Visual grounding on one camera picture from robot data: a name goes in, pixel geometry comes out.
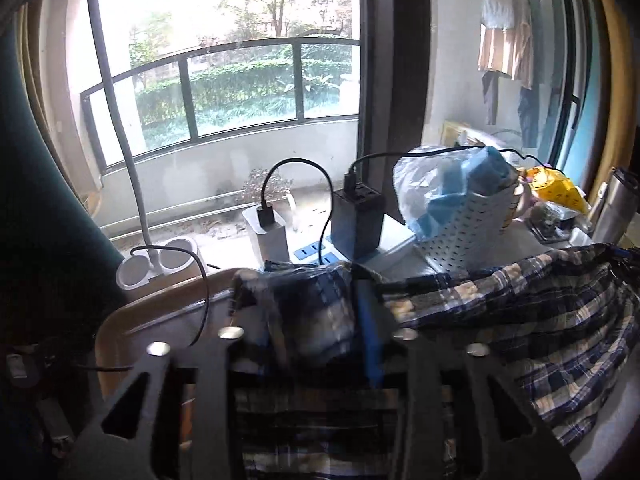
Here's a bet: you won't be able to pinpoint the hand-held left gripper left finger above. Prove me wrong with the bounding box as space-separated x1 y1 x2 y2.
70 271 276 480

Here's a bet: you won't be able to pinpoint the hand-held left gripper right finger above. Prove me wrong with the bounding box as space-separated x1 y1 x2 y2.
352 277 583 480

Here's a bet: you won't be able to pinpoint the plaid shirt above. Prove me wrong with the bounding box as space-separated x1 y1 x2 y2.
232 242 640 480

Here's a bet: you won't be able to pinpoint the dark hanging pants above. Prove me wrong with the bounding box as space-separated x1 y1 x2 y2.
481 70 502 127

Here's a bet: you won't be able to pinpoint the white power strip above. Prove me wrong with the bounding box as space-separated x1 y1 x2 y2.
292 220 419 277

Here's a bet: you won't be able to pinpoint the beige lunch box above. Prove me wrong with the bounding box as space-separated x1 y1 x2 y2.
95 267 242 402

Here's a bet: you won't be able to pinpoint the black multiport charger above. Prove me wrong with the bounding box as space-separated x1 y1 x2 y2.
331 187 386 261

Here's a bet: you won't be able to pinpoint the white charger block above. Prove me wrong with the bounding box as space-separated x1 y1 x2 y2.
242 204 291 264

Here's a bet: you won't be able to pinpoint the white perforated basket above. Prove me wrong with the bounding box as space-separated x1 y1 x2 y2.
415 180 519 274

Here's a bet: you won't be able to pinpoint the clear plastic bag blue cloth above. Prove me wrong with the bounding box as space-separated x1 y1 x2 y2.
392 145 522 241

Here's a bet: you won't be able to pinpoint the cream cartoon mug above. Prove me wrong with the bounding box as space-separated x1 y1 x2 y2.
509 180 534 232

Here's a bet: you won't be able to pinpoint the small dark tray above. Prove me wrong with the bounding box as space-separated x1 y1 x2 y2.
529 202 577 244

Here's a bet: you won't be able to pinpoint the white gooseneck desk lamp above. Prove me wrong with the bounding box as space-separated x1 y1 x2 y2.
82 0 202 291

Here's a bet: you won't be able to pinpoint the teal curtain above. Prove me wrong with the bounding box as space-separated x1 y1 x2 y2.
0 10 127 376

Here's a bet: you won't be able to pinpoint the yellow snack bag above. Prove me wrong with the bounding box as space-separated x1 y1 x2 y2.
525 166 592 216

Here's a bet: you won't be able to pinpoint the blue hanging jeans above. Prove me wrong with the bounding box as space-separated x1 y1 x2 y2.
517 85 542 149

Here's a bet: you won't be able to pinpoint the steel thermos bottle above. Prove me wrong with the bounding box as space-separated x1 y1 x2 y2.
589 166 640 247

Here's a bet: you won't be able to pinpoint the black balcony railing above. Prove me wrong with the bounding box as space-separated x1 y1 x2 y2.
79 37 362 172

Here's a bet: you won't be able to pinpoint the peach hanging garment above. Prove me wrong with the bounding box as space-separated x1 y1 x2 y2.
476 0 537 90

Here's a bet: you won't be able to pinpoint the yellow curtain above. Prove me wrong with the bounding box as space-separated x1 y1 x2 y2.
589 0 640 203

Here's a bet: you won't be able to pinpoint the pale hanging garment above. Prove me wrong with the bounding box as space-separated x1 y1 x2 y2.
480 0 517 31

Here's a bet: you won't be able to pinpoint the thin black lamp cable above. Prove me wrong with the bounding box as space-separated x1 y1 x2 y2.
79 245 210 374

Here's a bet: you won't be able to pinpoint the long black charger cable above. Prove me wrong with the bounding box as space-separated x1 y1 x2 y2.
344 147 556 192

